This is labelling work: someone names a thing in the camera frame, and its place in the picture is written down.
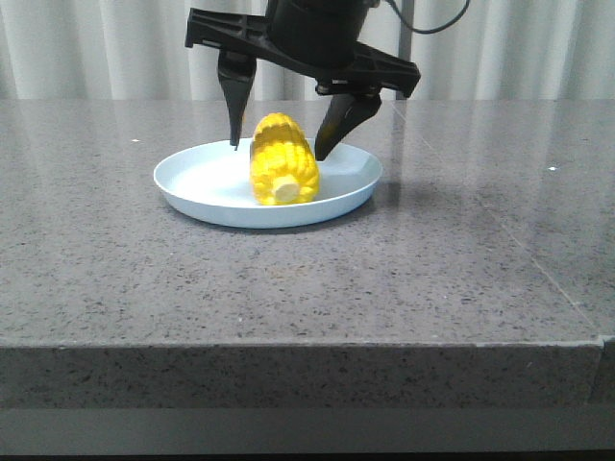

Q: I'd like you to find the yellow corn cob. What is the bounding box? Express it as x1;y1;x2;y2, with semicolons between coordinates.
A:
249;112;320;206

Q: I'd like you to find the light blue round plate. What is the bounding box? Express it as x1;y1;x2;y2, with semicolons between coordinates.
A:
153;138;383;230

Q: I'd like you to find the white pleated curtain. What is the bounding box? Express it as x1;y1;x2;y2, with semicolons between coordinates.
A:
1;1;614;101

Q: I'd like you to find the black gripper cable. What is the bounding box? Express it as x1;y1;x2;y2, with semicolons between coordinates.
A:
381;0;472;36

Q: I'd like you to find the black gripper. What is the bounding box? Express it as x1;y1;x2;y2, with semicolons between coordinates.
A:
185;1;420;161

